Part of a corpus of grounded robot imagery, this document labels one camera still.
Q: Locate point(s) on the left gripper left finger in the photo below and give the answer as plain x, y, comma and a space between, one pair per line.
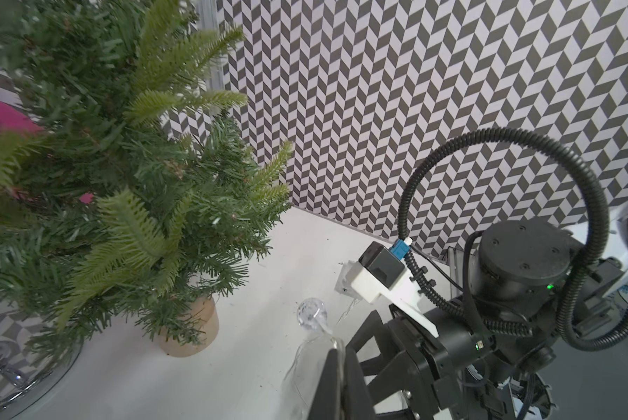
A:
327, 400

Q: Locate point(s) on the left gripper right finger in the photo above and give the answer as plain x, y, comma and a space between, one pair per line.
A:
358, 404

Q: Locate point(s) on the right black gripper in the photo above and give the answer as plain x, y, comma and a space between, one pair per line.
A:
446, 378

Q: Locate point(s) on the thin wire fairy light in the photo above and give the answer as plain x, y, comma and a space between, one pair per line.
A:
301, 380

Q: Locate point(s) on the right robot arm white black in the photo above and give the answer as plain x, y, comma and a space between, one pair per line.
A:
525, 284

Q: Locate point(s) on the light green fern tree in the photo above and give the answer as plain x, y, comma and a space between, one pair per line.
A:
134, 192

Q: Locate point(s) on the chrome jewelry stand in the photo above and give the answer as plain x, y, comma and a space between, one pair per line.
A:
25, 378

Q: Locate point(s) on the pink hourglass ornament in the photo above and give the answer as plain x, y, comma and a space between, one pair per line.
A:
9, 126

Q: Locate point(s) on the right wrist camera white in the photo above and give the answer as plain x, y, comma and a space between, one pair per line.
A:
380, 272

